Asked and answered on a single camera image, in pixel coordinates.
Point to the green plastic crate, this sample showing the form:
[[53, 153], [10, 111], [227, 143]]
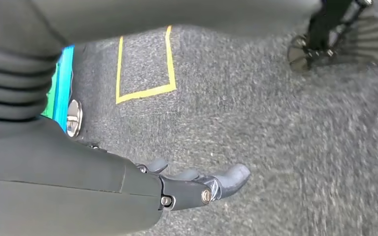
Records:
[[50, 101]]

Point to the chrome round floor base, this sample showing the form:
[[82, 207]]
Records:
[[75, 118]]

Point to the blue metal shelf rack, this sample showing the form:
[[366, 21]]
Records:
[[63, 84]]

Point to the black robot foot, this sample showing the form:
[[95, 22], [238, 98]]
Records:
[[355, 42]]

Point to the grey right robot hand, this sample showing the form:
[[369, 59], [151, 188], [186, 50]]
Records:
[[78, 195]]

